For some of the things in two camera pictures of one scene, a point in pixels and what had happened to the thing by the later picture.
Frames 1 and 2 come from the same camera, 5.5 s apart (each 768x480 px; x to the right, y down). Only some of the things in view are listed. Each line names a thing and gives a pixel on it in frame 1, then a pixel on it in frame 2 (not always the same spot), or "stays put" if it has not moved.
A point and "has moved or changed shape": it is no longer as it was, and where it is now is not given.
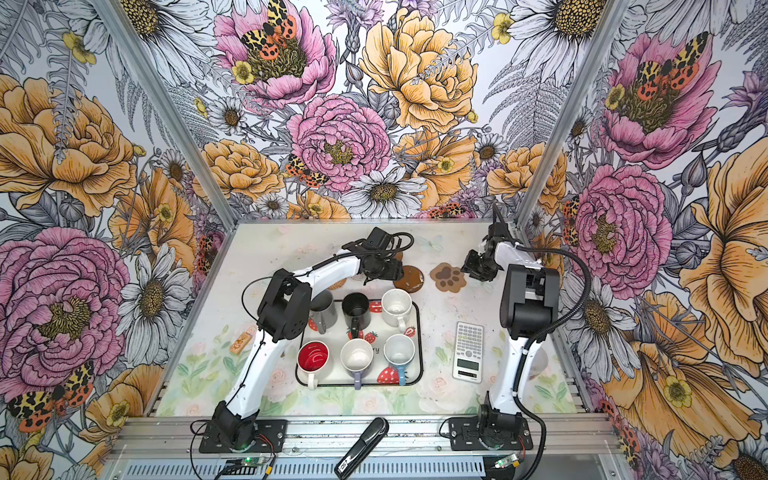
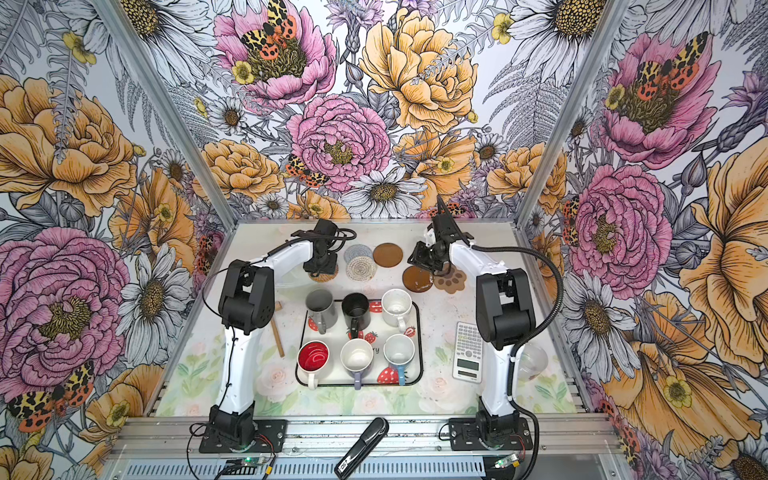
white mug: x=396 y=306 stays put
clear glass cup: x=538 y=363 stays put
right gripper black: x=470 y=266 → x=419 y=260
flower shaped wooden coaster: x=448 y=277 stays put
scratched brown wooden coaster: x=411 y=281 has moved or changed shape
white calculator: x=467 y=352 stays put
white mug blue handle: x=399 y=349 stays put
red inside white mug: x=312 y=356 stays put
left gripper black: x=393 y=272 → x=328 y=269
